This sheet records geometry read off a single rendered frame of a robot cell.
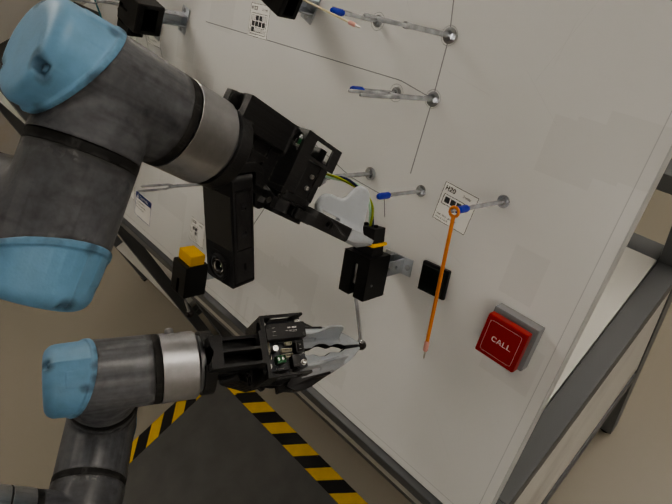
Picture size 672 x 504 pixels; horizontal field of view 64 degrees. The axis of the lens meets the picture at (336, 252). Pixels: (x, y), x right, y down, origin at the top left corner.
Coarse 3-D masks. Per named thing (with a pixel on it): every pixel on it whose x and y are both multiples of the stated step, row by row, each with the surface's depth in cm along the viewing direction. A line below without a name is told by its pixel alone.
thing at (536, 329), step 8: (504, 304) 62; (504, 312) 60; (512, 312) 60; (512, 320) 60; (520, 320) 59; (528, 320) 59; (528, 328) 58; (536, 328) 58; (544, 328) 59; (536, 336) 58; (528, 344) 59; (536, 344) 59; (528, 352) 59; (528, 360) 60; (520, 368) 60
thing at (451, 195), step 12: (444, 192) 65; (456, 192) 64; (468, 192) 63; (444, 204) 65; (456, 204) 64; (468, 204) 63; (432, 216) 67; (444, 216) 66; (468, 216) 63; (456, 228) 65
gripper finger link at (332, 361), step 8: (336, 352) 69; (344, 352) 69; (352, 352) 70; (312, 360) 67; (320, 360) 67; (328, 360) 65; (336, 360) 65; (344, 360) 67; (304, 368) 65; (312, 368) 66; (320, 368) 67; (328, 368) 67; (336, 368) 68; (304, 376) 66
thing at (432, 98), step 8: (360, 96) 54; (368, 96) 54; (376, 96) 55; (384, 96) 56; (392, 96) 57; (400, 96) 59; (408, 96) 60; (416, 96) 61; (424, 96) 62; (432, 96) 63; (432, 104) 64
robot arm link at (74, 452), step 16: (128, 416) 58; (64, 432) 59; (80, 432) 58; (96, 432) 57; (112, 432) 58; (128, 432) 61; (64, 448) 57; (80, 448) 56; (96, 448) 57; (112, 448) 58; (128, 448) 60; (64, 464) 56; (80, 464) 55; (96, 464) 56; (112, 464) 57; (128, 464) 60
